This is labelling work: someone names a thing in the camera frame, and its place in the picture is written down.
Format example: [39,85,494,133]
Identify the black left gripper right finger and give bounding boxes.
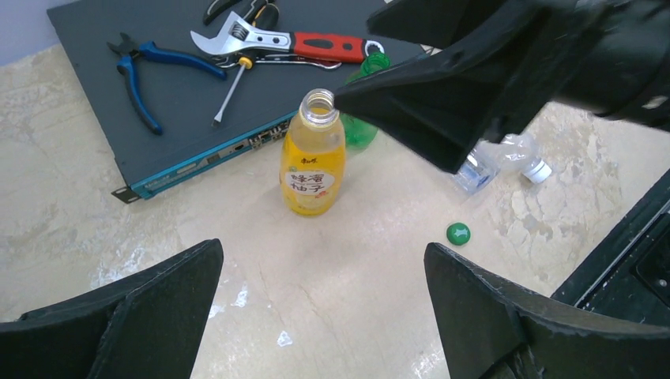
[423,242,669,378]

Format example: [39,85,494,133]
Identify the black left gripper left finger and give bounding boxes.
[1,239,224,378]

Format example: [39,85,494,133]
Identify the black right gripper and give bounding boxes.
[335,1,669,173]

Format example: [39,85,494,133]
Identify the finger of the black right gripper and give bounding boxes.
[367,0,503,48]

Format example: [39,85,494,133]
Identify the clear bottle with label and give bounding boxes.
[453,148,500,195]

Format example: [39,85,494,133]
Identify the clear bottle white cap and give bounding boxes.
[479,133,553,184]

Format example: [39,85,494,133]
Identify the green plastic bottle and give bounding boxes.
[341,51,392,150]

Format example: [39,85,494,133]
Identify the green bottle cap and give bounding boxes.
[446,222,472,246]

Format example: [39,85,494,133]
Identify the orange juice bottle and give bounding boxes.
[279,88,346,216]

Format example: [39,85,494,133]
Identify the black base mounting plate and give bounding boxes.
[546,173,669,337]

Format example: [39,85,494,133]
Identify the yellow collar screwdriver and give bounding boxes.
[212,55,254,127]

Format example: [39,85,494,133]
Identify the black handled pliers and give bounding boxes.
[202,0,280,30]

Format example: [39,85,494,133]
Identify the silver adjustable wrench red handle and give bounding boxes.
[190,12,386,63]

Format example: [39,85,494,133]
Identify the dark grey network switch box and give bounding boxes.
[46,0,427,205]

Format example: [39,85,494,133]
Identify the blue handled pliers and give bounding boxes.
[106,32,227,136]

